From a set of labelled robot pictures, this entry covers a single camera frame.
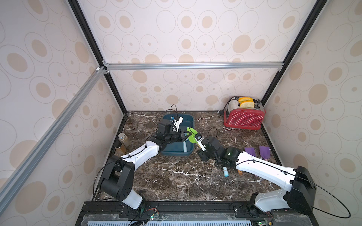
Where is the yellow toast slice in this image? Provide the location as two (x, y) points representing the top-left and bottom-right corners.
(238, 100), (255, 109)
(238, 97), (254, 103)

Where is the purple shovel pink handle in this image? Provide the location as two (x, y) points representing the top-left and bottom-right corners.
(245, 147), (256, 157)
(259, 146), (271, 160)

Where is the light blue shovel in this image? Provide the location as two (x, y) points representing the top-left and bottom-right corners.
(183, 141), (188, 153)
(222, 167), (229, 177)

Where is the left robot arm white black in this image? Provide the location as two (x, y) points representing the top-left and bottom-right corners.
(98, 116), (191, 214)

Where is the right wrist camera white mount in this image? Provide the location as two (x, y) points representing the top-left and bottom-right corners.
(195, 133), (206, 152)

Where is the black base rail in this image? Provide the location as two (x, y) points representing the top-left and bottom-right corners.
(76, 201), (318, 226)

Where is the black toaster power cable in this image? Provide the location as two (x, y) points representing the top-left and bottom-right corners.
(219, 95), (239, 115)

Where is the left diagonal aluminium frame bar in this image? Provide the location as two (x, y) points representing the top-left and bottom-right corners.
(1, 66), (106, 214)

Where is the horizontal aluminium frame bar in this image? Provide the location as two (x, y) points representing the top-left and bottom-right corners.
(105, 62), (284, 70)

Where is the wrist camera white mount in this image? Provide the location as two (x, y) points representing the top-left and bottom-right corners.
(173, 116), (183, 132)
(195, 133), (206, 152)

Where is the teal plastic storage box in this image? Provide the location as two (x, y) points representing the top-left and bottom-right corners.
(160, 113), (196, 157)

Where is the yellow toast slice back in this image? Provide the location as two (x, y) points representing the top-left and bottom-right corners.
(238, 97), (254, 103)

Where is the yellow toast slice front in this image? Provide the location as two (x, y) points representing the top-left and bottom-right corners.
(238, 100), (255, 109)

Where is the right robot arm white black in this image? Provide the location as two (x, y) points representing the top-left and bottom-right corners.
(190, 135), (316, 215)

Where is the green shovel yellow handle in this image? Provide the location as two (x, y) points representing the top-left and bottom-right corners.
(187, 127), (198, 144)

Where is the red polka dot toaster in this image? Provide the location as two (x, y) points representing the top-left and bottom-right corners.
(222, 97), (265, 130)

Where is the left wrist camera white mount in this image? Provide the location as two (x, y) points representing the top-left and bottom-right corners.
(173, 116), (183, 132)

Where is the clear glass bottle back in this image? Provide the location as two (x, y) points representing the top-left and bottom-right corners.
(118, 133), (131, 148)

